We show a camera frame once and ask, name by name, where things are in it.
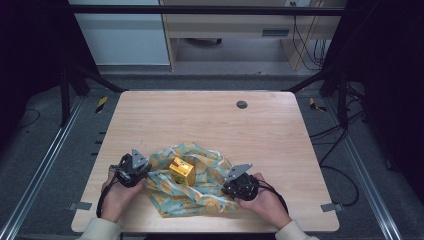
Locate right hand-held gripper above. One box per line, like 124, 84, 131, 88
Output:
221, 162, 262, 202

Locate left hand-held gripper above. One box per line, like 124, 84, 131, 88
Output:
110, 147, 153, 189

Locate teal orange-print cloth bag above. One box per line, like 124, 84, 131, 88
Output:
143, 141, 240, 219

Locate yellow carton box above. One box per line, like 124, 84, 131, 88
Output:
168, 156, 196, 187

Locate person's right hand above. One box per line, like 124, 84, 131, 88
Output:
233, 172, 293, 231

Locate person's left hand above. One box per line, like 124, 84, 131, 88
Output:
100, 169, 148, 224

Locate yellow black striped tape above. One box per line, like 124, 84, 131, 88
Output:
95, 95, 109, 115
308, 97, 328, 113

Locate white cabinet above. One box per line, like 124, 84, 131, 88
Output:
67, 0, 171, 66

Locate light wooden desk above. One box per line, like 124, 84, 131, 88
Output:
159, 0, 348, 72

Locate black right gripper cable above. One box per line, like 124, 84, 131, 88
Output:
255, 179, 290, 215

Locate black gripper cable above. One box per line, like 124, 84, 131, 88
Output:
255, 179, 290, 215
95, 165, 118, 220

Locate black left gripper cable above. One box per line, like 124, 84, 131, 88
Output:
95, 165, 118, 220

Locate grey table edge bracket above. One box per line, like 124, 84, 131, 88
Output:
67, 201, 93, 212
320, 202, 345, 213

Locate aluminium floor rail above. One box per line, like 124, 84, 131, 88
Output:
0, 95, 86, 240
323, 97, 405, 240

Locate black metal frame stand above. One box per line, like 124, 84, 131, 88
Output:
59, 61, 128, 128
285, 64, 352, 130

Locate black floor cables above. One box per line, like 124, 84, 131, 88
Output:
309, 109, 367, 208

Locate thin black floor cable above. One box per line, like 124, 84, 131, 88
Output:
15, 107, 42, 130

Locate black hanging cables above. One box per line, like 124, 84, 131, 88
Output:
290, 14, 330, 72

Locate black horizontal frame bar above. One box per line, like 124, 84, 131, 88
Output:
71, 4, 346, 17

